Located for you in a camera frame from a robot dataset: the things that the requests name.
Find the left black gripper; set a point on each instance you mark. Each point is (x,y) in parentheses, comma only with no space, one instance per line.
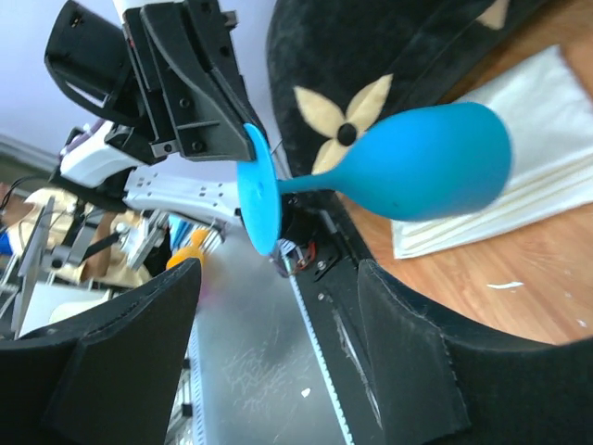
(195,101)

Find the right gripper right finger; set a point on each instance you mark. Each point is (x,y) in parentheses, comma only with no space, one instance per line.
(442,378)

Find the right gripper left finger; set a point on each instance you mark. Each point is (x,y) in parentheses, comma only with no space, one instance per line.
(104,376)

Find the blue wine glass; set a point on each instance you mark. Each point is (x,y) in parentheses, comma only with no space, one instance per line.
(418,165)

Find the black floral plush pillow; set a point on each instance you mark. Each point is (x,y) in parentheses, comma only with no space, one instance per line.
(338,67)

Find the orange plastic cup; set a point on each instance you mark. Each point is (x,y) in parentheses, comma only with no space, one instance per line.
(194,250)

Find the folded white cloth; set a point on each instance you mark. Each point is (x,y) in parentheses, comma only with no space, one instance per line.
(548,113)

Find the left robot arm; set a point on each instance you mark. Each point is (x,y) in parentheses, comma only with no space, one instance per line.
(88,59)

